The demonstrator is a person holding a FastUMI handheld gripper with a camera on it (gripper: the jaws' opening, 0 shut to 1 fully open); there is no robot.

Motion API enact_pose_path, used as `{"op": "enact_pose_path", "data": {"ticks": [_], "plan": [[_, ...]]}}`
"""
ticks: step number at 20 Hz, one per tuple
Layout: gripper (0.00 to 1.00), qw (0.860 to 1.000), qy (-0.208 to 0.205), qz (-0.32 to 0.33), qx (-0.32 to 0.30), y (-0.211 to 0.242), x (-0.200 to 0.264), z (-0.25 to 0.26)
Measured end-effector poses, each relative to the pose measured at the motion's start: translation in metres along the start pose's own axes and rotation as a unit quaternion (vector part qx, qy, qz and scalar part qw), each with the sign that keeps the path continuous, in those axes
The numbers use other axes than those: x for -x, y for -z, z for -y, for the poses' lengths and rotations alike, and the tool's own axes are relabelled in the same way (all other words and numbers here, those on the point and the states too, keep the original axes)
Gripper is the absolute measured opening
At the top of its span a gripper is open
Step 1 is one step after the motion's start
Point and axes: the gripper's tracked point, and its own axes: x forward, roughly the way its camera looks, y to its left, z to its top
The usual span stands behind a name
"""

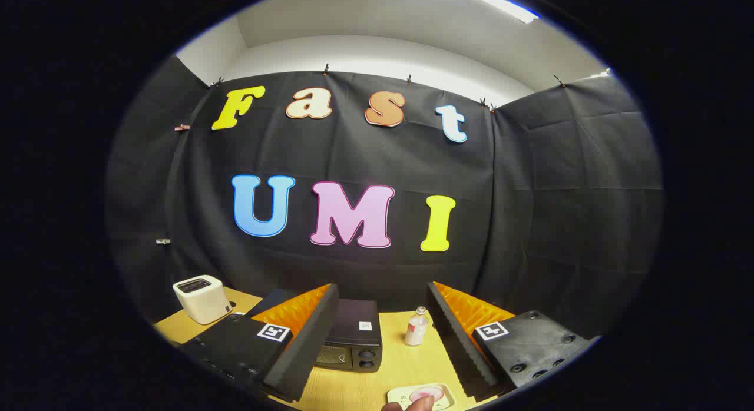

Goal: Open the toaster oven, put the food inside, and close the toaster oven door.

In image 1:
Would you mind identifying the cream square plate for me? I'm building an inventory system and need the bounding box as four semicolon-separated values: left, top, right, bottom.
387;383;455;411

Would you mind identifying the white bread toaster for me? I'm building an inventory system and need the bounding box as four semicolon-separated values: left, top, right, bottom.
173;275;232;325

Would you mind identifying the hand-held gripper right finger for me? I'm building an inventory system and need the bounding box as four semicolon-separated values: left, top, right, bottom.
426;281;603;400

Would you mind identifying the black toaster oven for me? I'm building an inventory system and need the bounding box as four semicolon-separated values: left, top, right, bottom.
246;289;383;373

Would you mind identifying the clear bottle with red label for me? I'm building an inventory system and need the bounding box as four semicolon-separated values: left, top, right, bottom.
404;306;429;347

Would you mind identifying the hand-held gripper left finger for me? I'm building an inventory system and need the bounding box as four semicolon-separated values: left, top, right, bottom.
177;283;340;403

